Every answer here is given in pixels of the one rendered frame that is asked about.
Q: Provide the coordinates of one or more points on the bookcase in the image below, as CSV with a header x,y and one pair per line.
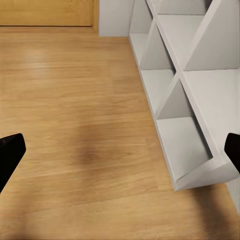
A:
x,y
188,56

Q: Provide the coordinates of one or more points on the door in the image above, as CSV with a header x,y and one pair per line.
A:
x,y
49,13

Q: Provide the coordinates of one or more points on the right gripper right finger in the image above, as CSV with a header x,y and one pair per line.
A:
x,y
232,149

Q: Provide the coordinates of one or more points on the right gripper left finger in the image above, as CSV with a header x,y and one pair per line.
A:
x,y
12,150

